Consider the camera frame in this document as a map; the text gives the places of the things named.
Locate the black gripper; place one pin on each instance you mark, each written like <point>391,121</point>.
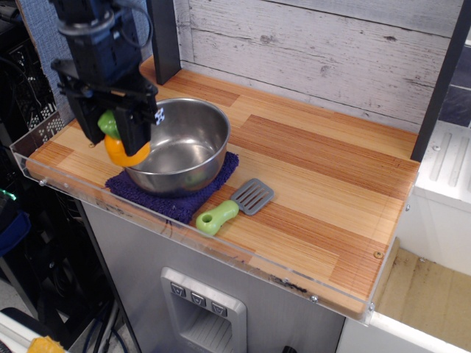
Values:
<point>103,74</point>

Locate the orange green toy shaker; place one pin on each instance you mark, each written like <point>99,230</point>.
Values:
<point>114,145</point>

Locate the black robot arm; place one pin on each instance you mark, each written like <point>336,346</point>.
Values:
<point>95,13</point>

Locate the stainless steel pot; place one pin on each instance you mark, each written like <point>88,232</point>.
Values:
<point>187,149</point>

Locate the purple cloth mat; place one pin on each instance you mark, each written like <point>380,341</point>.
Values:
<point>181,208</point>

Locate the green grey toy spatula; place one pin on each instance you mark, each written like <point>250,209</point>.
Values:
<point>250,198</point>

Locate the grey toy fridge cabinet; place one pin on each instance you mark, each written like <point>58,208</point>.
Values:
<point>134,256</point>

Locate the clear acrylic edge guard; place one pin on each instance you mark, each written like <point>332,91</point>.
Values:
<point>340,185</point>

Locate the silver dispenser panel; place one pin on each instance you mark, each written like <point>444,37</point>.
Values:
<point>204,318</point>

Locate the white toy sink unit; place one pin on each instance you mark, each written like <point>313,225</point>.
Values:
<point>422,301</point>

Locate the dark left post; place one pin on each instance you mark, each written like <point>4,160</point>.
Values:
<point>165,44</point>

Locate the dark post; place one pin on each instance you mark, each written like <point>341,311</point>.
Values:
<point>165,44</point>
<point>445,76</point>

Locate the dark right post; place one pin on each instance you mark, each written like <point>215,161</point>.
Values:
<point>445,76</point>

